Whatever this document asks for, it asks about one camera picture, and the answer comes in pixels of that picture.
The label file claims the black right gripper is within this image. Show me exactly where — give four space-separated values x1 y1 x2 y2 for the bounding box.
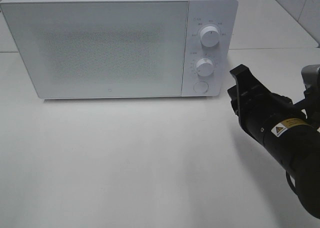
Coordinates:
227 64 320 141

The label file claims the round white door button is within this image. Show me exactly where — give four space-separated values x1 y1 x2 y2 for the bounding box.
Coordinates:
193 81 209 94

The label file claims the white microwave knob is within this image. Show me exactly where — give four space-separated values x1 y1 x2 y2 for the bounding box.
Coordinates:
195 58 215 77
199 23 221 48

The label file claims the white microwave door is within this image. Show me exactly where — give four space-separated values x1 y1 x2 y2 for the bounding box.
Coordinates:
1 1 188 99

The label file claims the white microwave oven body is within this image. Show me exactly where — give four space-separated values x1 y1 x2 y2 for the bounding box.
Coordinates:
0 0 239 99

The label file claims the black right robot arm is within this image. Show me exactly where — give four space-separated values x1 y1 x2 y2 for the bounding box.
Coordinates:
227 64 320 218

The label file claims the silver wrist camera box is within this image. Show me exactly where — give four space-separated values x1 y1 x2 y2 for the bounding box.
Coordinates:
301 64 320 91

